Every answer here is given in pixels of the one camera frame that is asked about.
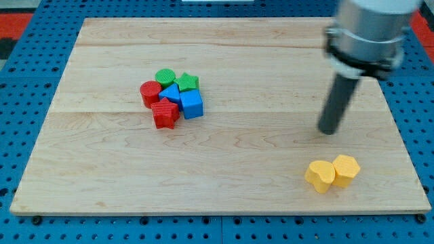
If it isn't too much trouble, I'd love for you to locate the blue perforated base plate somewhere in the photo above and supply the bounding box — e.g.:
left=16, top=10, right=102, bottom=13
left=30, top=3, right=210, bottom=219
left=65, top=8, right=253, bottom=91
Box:
left=1, top=0, right=433, bottom=243

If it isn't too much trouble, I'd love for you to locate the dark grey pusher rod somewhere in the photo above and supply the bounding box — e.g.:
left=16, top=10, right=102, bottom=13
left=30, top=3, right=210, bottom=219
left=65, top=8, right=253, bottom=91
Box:
left=318, top=73, right=359, bottom=135

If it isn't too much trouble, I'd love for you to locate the red cylinder block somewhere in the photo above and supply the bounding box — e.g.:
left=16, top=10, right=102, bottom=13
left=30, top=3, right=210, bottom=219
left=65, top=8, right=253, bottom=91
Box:
left=140, top=81, right=162, bottom=108

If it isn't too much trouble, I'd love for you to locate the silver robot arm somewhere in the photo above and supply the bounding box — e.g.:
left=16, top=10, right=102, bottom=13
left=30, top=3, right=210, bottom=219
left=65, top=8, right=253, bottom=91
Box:
left=325, top=0, right=422, bottom=80

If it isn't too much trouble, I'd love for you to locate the blue triangle block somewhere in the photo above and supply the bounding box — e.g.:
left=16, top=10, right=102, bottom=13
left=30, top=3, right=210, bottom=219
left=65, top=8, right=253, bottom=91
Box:
left=159, top=83, right=183, bottom=111

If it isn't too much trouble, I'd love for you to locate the light wooden board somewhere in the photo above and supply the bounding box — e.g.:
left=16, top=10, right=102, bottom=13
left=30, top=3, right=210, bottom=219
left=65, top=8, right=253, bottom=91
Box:
left=10, top=18, right=431, bottom=216

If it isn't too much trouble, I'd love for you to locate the green star block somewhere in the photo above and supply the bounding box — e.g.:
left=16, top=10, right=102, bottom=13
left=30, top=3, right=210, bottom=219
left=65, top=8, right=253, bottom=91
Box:
left=174, top=73, right=199, bottom=92

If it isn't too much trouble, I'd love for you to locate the green cylinder block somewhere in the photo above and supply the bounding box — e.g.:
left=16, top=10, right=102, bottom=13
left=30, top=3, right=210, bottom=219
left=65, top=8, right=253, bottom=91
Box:
left=155, top=68, right=176, bottom=89

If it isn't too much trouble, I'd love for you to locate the yellow heart block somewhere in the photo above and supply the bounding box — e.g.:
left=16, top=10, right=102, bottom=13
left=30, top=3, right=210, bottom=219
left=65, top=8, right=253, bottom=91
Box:
left=304, top=161, right=335, bottom=194

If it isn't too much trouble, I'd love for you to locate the yellow hexagon block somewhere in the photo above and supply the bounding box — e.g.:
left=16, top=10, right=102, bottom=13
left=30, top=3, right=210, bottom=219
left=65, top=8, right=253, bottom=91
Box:
left=332, top=155, right=361, bottom=188

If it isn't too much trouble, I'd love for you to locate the red star block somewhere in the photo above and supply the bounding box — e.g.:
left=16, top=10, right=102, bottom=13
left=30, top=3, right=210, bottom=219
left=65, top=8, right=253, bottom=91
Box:
left=151, top=97, right=180, bottom=129

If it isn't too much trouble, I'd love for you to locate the blue cube block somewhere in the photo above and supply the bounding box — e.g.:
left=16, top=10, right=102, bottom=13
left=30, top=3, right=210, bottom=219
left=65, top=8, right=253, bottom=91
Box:
left=180, top=89, right=203, bottom=119

